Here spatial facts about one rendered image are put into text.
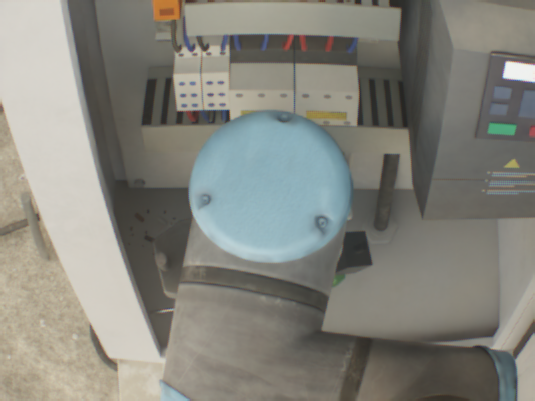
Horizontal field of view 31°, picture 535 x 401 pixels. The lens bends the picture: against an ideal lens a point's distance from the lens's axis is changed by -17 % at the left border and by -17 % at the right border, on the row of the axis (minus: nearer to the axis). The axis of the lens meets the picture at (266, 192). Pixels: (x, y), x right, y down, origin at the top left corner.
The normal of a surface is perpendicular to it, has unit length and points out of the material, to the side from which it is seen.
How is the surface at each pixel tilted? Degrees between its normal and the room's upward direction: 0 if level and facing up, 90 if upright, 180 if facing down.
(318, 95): 90
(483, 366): 25
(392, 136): 90
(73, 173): 90
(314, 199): 9
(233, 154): 8
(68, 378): 0
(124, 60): 90
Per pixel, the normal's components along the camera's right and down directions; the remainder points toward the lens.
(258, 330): 0.20, -0.19
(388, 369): 0.07, -0.73
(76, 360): -0.01, -0.47
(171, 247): -0.04, -0.25
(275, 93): -0.01, 0.88
